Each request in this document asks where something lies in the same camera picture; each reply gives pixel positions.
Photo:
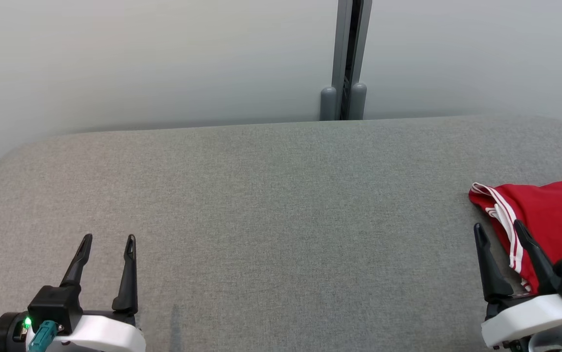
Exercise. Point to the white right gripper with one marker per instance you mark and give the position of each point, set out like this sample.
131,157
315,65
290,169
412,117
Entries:
525,318

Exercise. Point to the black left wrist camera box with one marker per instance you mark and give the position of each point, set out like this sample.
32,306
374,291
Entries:
56,305

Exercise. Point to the red Bulls 23 jersey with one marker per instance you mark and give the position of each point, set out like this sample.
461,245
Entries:
559,215

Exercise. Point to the grey partition post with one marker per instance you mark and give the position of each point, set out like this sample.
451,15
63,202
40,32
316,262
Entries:
347,58

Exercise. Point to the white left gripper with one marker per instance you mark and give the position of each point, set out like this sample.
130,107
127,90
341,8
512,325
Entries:
104,332

